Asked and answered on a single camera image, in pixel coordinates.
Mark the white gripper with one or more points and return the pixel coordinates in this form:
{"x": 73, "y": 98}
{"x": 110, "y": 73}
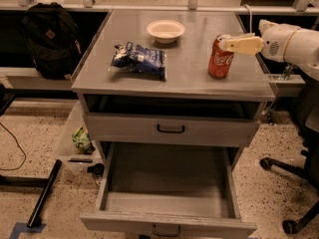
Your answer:
{"x": 274, "y": 43}

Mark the red coke can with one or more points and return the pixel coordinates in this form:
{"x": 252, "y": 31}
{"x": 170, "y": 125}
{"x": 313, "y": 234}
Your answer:
{"x": 220, "y": 61}

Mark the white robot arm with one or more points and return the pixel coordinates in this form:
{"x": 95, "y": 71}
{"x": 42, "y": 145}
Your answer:
{"x": 307, "y": 42}

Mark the grey drawer cabinet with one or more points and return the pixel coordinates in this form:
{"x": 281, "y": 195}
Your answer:
{"x": 189, "y": 90}

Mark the closed grey upper drawer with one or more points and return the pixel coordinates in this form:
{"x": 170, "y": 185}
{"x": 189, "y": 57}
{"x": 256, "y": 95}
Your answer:
{"x": 172, "y": 130}

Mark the open grey drawer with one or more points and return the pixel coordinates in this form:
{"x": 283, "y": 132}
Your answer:
{"x": 168, "y": 191}

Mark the white bowl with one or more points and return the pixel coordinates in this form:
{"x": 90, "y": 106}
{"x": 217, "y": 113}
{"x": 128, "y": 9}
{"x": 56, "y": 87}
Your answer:
{"x": 165, "y": 31}

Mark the blue chip bag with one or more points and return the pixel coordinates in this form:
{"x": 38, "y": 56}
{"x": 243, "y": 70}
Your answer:
{"x": 135, "y": 58}

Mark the green snack bag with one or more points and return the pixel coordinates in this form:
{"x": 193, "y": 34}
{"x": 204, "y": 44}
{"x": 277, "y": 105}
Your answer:
{"x": 82, "y": 141}

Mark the black backpack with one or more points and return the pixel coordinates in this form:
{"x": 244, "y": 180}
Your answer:
{"x": 53, "y": 40}

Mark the clear plastic bin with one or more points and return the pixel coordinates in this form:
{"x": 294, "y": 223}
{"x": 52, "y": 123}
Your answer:
{"x": 65, "y": 149}

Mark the black metal floor bar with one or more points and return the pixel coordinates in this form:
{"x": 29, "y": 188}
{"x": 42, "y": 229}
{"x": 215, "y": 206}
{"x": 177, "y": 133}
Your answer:
{"x": 34, "y": 218}

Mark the blue floor tape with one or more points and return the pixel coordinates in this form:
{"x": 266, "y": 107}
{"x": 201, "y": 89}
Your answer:
{"x": 23, "y": 228}

